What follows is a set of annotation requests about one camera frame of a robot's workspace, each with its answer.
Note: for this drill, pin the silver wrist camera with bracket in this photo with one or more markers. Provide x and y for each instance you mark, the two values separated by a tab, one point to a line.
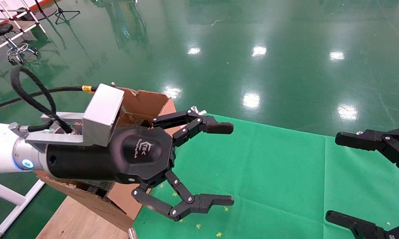
103	113

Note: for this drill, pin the white pipe rack frame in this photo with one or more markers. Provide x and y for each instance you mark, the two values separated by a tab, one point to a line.
20	31

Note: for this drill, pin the large open cardboard carton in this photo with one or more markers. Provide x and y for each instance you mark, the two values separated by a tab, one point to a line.
146	103

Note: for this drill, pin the black foam insert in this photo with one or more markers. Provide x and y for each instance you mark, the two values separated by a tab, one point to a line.
96	186

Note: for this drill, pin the green cloth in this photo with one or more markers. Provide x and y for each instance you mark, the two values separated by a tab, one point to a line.
269	172

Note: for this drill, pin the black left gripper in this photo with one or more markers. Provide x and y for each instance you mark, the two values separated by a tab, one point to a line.
136	154

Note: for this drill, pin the black tripod stand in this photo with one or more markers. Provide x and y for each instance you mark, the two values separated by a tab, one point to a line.
64	14

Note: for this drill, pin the black round stool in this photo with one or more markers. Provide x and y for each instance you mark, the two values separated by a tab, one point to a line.
0	30

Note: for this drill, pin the white table leg frame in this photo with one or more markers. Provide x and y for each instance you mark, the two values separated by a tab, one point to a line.
3	194

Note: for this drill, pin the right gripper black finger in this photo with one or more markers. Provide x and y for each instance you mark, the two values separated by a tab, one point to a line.
352	224
365	141

